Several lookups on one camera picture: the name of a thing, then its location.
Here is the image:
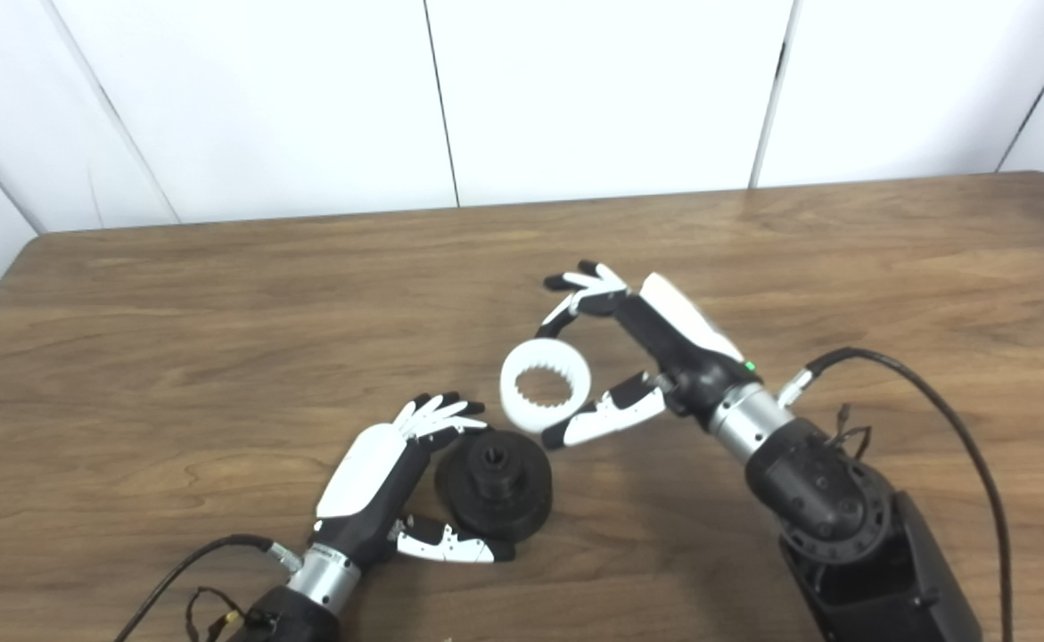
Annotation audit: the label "round black part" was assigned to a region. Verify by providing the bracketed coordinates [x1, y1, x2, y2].
[435, 428, 554, 543]

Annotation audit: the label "thin wrist wires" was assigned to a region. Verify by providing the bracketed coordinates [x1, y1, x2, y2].
[825, 404, 875, 465]
[185, 587, 251, 642]

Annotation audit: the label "white toothed ring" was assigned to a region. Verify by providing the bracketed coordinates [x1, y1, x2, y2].
[499, 341, 592, 435]

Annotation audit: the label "black and white left hand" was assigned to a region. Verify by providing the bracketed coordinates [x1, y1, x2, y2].
[308, 392, 515, 572]

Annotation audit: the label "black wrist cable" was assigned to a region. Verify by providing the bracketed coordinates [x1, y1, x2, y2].
[111, 533, 304, 642]
[776, 346, 1015, 642]

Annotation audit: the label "thin right wrist wires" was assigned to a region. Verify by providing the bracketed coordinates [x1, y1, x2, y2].
[825, 404, 875, 465]

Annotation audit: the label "black and white right hand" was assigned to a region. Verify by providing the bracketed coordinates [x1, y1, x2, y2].
[535, 260, 763, 451]

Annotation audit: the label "thin left wrist wires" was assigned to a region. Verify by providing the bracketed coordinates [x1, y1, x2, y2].
[185, 587, 251, 642]

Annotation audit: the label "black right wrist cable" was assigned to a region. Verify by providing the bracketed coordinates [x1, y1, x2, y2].
[776, 346, 1015, 642]

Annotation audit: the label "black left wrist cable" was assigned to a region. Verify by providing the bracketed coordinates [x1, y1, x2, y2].
[111, 533, 304, 642]

